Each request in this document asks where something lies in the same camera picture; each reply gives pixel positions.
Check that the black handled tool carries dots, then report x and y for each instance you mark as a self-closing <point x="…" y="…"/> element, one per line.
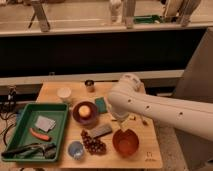
<point x="47" y="150"/>

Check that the grey folded cloth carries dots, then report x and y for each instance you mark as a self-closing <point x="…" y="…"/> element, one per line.
<point x="45" y="124"/>

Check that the green sponge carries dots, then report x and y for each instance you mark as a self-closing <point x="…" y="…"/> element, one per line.
<point x="101" y="105"/>

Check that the orange carrot toy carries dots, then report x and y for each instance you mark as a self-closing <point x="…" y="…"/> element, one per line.
<point x="39" y="135"/>

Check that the yellow round ball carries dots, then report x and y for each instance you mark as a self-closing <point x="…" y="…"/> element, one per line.
<point x="84" y="111"/>

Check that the metal spoon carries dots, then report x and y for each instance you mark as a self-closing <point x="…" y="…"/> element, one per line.
<point x="144" y="122"/>

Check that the white paper cup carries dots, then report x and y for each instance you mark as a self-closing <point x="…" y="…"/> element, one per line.
<point x="64" y="94"/>

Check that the purple grape bunch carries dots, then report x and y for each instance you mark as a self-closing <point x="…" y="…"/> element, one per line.
<point x="93" y="145"/>

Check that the grey rectangular eraser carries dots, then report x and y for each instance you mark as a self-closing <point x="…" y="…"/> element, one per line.
<point x="100" y="130"/>

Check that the purple bowl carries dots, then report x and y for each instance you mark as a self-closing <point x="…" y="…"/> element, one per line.
<point x="93" y="115"/>

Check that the small metal cup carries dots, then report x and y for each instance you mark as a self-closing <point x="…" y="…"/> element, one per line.
<point x="89" y="84"/>

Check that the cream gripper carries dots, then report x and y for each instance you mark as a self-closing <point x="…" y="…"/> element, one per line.
<point x="122" y="124"/>

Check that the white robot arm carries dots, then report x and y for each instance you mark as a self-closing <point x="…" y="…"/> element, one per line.
<point x="190" y="116"/>

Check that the orange bowl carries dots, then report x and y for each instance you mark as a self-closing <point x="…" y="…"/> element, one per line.
<point x="126" y="143"/>

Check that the green plastic tray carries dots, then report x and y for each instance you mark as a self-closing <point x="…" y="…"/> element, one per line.
<point x="28" y="118"/>

